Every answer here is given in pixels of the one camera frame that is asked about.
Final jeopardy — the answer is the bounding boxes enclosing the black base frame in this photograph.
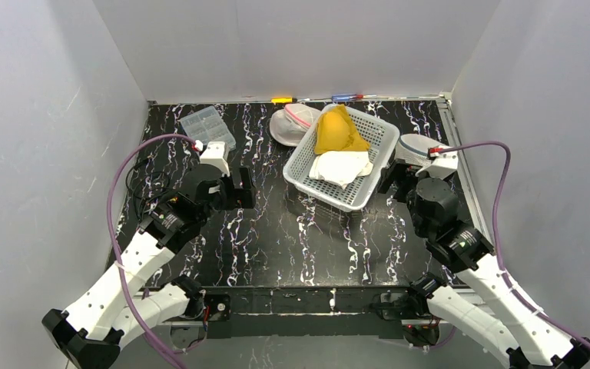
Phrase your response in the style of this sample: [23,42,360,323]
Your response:
[170,284,441,347]

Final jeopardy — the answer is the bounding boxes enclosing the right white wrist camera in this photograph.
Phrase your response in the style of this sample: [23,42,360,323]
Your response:
[416,145,459,180]

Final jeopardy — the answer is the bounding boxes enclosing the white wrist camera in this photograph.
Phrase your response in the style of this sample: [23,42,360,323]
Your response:
[416,145,459,180]
[200,141,230,177]

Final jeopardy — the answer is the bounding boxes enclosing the clear plastic organizer box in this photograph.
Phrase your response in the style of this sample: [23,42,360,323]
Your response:
[178,106,236,151]

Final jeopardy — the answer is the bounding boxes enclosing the yellow bra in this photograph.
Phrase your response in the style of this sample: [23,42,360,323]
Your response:
[313,105,370,155]

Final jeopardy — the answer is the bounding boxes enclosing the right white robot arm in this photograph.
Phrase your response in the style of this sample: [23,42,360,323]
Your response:
[378,160,590,368]

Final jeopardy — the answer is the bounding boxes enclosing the white plastic basket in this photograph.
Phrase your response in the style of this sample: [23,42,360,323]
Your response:
[283,107,400,212]

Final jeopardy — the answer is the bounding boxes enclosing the white bra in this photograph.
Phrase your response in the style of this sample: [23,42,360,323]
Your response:
[308,151,373,190]

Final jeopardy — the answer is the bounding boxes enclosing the white mesh bag blue zipper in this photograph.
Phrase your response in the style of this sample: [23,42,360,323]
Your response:
[394,134,445,167]

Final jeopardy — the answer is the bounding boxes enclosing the white mesh bag pink zipper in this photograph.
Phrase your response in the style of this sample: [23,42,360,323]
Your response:
[269,103,321,147]

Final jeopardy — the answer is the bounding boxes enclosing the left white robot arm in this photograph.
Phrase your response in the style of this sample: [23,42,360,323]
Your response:
[41,164,256,368]

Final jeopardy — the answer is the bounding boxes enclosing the aluminium side rail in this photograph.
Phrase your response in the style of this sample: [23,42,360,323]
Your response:
[436,91,494,243]

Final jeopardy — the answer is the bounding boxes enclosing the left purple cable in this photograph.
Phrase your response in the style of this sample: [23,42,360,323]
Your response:
[106,134,204,369]

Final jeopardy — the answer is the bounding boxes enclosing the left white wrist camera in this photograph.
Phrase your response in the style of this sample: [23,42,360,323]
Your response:
[200,141,230,177]

